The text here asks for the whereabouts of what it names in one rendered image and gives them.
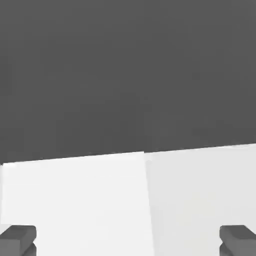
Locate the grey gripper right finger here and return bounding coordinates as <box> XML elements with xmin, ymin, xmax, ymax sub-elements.
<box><xmin>219</xmin><ymin>224</ymin><xmax>256</xmax><ymax>256</ymax></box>

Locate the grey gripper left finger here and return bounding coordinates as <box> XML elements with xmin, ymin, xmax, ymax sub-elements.
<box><xmin>0</xmin><ymin>224</ymin><xmax>37</xmax><ymax>256</ymax></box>

